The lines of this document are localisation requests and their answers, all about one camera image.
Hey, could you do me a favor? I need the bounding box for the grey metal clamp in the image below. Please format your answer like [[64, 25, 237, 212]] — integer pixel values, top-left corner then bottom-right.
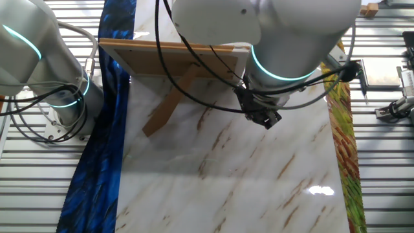
[[375, 96, 414, 126]]

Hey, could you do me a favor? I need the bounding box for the black base cable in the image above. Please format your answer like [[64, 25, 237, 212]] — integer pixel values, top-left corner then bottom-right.
[[0, 85, 75, 117], [8, 84, 89, 144]]

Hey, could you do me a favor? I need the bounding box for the green handled screwdriver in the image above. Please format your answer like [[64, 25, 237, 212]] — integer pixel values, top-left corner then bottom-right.
[[358, 71, 369, 105]]

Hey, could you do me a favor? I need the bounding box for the black mount bracket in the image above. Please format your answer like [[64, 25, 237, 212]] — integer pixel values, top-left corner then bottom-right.
[[402, 30, 414, 69]]

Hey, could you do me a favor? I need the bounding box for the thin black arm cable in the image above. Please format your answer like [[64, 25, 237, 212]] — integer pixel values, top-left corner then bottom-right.
[[162, 0, 245, 90]]

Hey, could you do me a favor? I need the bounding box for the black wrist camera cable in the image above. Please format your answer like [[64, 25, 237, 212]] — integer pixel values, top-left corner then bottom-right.
[[254, 60, 362, 96]]

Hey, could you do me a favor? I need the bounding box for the grey metal plate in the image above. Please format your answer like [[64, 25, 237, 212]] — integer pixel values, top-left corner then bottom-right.
[[360, 58, 402, 89]]

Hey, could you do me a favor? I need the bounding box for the wooden picture frame stand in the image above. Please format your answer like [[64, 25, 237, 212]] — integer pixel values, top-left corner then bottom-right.
[[98, 38, 252, 139]]

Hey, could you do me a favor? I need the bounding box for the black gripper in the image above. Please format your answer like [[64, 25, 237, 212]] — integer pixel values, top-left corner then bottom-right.
[[234, 85, 283, 130]]

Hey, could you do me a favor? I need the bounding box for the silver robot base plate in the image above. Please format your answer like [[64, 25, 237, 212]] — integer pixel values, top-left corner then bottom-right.
[[43, 106, 98, 145]]

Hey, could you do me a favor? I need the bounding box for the painted print tablecloth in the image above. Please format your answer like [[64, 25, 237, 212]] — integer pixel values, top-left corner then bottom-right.
[[56, 0, 368, 233]]

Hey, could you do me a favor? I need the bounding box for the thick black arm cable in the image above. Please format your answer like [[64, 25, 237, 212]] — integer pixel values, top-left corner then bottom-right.
[[154, 0, 255, 115]]

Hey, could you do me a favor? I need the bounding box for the silver exterior camera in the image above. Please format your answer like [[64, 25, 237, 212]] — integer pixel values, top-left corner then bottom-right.
[[396, 66, 414, 98]]

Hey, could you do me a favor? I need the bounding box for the grey base cable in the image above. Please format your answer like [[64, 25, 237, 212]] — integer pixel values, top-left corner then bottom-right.
[[56, 21, 100, 80]]

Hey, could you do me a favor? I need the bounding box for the marble pattern mat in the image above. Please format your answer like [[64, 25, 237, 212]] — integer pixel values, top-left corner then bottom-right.
[[114, 0, 350, 233]]

